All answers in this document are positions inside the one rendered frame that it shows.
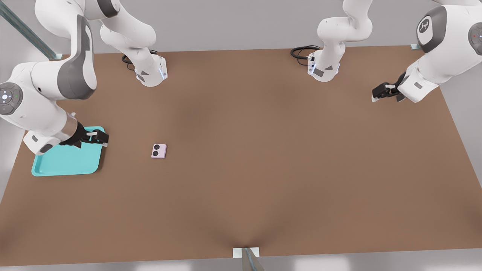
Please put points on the silver frame post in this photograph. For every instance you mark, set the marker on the silver frame post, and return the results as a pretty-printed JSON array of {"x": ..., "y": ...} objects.
[
  {"x": 248, "y": 258},
  {"x": 415, "y": 47},
  {"x": 26, "y": 32}
]

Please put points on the pale blue-green tray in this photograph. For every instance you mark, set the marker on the pale blue-green tray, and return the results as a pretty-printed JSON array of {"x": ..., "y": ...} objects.
[{"x": 67, "y": 160}]

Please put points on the small pale lilac phone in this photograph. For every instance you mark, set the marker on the small pale lilac phone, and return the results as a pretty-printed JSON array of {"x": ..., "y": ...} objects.
[{"x": 159, "y": 151}]

